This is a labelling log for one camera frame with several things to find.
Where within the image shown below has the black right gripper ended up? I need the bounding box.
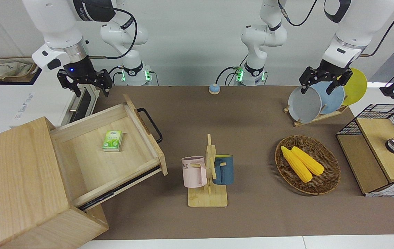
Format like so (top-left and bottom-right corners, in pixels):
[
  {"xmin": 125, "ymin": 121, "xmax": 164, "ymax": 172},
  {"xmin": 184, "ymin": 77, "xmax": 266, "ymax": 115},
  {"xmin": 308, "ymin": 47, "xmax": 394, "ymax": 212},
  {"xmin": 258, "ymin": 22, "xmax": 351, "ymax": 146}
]
[{"xmin": 57, "ymin": 56, "xmax": 114, "ymax": 98}]

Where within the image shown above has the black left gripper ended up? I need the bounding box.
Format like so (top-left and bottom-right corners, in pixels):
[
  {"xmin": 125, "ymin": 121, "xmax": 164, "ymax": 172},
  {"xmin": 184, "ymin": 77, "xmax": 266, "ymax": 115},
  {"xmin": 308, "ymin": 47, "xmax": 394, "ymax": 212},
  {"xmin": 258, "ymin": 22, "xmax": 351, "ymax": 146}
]
[{"xmin": 299, "ymin": 59, "xmax": 353, "ymax": 96}]

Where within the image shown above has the light wooden drawer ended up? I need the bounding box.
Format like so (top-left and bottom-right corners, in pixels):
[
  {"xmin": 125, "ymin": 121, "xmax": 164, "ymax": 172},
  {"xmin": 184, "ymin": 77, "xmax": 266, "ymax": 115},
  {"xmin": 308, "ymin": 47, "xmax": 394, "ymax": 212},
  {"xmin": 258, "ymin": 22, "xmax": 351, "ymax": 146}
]
[{"xmin": 50, "ymin": 93, "xmax": 168, "ymax": 210}]

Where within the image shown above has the light blue plate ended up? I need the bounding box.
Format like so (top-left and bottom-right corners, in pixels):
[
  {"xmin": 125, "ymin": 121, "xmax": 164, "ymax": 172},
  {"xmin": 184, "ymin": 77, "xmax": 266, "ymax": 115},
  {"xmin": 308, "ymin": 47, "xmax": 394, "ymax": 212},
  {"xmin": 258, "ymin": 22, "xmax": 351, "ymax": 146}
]
[{"xmin": 311, "ymin": 82, "xmax": 345, "ymax": 115}]

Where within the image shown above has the grey plate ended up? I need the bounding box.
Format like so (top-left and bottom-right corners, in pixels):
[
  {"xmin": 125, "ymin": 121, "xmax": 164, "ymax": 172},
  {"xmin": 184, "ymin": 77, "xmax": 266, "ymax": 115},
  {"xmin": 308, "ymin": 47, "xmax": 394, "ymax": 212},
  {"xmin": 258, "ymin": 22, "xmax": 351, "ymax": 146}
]
[{"xmin": 288, "ymin": 86, "xmax": 322, "ymax": 123}]

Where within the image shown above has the wooden plate rack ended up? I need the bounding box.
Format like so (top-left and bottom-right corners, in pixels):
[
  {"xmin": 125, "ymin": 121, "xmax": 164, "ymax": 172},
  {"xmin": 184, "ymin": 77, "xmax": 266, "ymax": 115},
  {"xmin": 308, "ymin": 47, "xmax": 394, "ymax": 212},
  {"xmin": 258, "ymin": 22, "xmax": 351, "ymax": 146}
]
[{"xmin": 284, "ymin": 105, "xmax": 350, "ymax": 127}]

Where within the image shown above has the yellow plate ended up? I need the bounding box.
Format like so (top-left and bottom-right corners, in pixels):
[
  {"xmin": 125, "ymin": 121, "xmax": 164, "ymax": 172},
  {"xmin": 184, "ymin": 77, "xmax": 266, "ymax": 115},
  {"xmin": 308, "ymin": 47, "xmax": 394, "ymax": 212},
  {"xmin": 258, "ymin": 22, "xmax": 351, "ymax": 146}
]
[{"xmin": 337, "ymin": 68, "xmax": 368, "ymax": 106}]

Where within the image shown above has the white toaster oven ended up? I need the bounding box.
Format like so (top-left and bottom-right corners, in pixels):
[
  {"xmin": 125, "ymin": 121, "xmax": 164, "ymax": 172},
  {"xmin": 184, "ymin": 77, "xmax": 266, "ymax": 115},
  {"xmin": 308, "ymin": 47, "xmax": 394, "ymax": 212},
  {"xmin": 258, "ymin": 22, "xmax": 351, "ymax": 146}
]
[{"xmin": 9, "ymin": 71, "xmax": 100, "ymax": 128}]

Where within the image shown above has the green tissue pack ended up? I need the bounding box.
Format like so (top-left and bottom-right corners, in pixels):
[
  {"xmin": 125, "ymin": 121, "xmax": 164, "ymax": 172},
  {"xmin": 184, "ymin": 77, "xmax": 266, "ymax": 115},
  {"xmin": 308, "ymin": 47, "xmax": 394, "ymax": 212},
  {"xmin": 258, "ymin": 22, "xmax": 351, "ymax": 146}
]
[{"xmin": 102, "ymin": 130, "xmax": 124, "ymax": 152}]

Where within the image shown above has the brown table mat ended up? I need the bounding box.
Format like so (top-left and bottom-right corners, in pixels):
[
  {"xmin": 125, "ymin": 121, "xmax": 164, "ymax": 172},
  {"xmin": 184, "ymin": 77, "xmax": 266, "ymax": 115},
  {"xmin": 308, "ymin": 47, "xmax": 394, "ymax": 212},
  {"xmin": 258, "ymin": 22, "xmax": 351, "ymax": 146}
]
[{"xmin": 79, "ymin": 85, "xmax": 394, "ymax": 240}]

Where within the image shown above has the yellow corn cob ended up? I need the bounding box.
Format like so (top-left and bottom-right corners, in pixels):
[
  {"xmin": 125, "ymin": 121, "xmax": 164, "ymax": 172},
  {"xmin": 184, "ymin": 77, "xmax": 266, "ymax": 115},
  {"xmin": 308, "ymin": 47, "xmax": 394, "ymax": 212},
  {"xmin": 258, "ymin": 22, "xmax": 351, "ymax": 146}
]
[
  {"xmin": 291, "ymin": 146, "xmax": 325, "ymax": 176},
  {"xmin": 280, "ymin": 146, "xmax": 313, "ymax": 183}
]

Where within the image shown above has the brown wicker basket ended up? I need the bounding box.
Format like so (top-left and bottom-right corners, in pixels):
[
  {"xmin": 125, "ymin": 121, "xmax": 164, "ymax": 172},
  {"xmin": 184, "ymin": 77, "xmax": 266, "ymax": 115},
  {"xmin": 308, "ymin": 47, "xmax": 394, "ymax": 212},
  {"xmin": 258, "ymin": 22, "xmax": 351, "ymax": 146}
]
[{"xmin": 275, "ymin": 135, "xmax": 341, "ymax": 196}]

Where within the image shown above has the light wooden cabinet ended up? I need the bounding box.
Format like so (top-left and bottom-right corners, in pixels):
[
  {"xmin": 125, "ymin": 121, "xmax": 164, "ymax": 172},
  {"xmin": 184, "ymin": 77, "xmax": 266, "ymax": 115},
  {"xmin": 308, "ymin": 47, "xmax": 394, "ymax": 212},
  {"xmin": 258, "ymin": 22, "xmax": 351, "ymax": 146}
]
[{"xmin": 0, "ymin": 117, "xmax": 109, "ymax": 249}]

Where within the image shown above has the blue mug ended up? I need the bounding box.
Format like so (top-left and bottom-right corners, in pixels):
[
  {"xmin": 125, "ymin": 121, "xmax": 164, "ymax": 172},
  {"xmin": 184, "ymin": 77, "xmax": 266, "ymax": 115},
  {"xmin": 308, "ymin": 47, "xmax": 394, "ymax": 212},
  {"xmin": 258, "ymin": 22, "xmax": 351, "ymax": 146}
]
[{"xmin": 212, "ymin": 155, "xmax": 234, "ymax": 185}]

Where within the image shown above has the pink mug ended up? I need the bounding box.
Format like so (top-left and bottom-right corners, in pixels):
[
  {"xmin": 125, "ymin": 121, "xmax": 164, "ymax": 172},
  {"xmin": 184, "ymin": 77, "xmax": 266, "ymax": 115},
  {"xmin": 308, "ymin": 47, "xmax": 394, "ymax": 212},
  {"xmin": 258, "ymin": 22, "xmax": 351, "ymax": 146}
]
[{"xmin": 181, "ymin": 156, "xmax": 207, "ymax": 188}]

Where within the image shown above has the wooden mug rack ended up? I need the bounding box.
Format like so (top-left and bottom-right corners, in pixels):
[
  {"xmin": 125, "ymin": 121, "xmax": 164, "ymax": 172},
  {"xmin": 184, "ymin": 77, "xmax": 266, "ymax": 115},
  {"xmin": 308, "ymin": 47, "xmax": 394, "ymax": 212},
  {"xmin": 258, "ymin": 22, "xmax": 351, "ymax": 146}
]
[{"xmin": 187, "ymin": 134, "xmax": 229, "ymax": 208}]

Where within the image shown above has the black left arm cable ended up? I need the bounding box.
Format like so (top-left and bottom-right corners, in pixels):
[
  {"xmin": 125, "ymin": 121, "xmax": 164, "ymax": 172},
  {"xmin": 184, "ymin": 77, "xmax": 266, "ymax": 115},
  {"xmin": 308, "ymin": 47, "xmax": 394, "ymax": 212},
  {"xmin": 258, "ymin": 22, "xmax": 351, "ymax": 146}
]
[{"xmin": 278, "ymin": 0, "xmax": 394, "ymax": 57}]

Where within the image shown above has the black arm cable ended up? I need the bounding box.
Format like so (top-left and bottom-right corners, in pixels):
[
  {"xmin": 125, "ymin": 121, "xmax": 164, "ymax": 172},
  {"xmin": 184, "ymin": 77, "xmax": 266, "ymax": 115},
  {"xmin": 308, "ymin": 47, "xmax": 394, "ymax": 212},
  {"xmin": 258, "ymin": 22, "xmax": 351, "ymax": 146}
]
[
  {"xmin": 79, "ymin": 0, "xmax": 138, "ymax": 60},
  {"xmin": 278, "ymin": 0, "xmax": 394, "ymax": 57}
]

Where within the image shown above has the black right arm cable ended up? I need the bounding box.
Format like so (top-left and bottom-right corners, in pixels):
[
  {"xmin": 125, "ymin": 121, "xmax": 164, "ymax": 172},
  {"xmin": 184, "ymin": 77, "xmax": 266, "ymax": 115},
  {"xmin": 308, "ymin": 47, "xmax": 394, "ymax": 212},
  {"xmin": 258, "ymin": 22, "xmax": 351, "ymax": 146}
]
[{"xmin": 79, "ymin": 0, "xmax": 138, "ymax": 60}]

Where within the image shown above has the wire and wood shelf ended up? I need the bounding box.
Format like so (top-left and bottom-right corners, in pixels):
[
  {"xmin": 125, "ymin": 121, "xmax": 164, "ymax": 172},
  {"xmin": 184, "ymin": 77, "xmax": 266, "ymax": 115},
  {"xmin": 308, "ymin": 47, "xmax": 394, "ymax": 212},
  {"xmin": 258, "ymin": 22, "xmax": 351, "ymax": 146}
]
[{"xmin": 336, "ymin": 104, "xmax": 394, "ymax": 198}]

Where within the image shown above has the black base cable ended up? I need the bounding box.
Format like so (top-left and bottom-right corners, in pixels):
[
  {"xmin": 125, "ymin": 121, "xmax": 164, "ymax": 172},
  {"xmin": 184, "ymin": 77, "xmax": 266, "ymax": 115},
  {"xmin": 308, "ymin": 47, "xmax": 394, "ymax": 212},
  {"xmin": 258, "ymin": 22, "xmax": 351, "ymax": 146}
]
[{"xmin": 216, "ymin": 66, "xmax": 242, "ymax": 86}]

